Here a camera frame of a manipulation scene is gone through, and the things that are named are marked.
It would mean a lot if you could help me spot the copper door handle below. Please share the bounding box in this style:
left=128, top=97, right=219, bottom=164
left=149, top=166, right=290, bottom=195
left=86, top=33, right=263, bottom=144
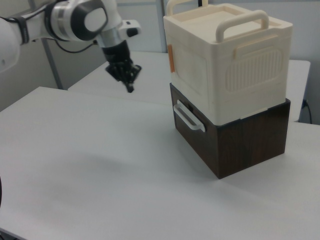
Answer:
left=168, top=44, right=176, bottom=74

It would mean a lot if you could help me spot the black wall cable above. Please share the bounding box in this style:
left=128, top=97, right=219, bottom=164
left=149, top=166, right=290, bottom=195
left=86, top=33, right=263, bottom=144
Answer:
left=303, top=99, right=314, bottom=124

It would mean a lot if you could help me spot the cream cabinet carry handle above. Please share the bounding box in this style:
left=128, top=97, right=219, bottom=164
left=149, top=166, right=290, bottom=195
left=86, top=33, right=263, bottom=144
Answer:
left=215, top=9, right=270, bottom=43

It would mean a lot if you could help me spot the cream cabinet door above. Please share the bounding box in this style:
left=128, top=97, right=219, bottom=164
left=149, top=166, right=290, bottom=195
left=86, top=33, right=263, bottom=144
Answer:
left=169, top=44, right=209, bottom=101

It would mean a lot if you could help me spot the cream plastic cabinet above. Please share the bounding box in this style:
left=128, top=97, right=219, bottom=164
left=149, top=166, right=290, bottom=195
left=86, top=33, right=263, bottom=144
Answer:
left=162, top=0, right=294, bottom=126

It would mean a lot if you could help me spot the dark wooden drawer box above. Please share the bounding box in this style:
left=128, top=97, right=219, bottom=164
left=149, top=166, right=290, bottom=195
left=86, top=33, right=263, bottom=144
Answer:
left=169, top=82, right=292, bottom=181

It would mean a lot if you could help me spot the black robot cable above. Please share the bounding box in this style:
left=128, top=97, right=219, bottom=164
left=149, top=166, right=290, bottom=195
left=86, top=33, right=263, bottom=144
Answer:
left=53, top=39, right=98, bottom=54

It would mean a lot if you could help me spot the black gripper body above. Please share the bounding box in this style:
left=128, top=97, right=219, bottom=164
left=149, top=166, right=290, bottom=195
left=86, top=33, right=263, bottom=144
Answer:
left=101, top=41, right=132, bottom=64

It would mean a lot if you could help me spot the grey metal frame post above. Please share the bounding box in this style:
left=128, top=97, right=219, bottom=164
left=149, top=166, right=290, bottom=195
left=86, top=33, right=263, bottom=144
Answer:
left=41, top=38, right=64, bottom=90

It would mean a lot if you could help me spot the white drawer handle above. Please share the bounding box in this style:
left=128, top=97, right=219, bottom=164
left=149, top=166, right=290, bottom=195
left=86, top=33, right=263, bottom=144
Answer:
left=172, top=99, right=207, bottom=132

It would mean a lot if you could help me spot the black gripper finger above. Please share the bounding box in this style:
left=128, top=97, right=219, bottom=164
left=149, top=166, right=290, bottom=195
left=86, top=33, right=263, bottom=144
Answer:
left=124, top=60, right=143, bottom=94
left=105, top=59, right=131, bottom=87

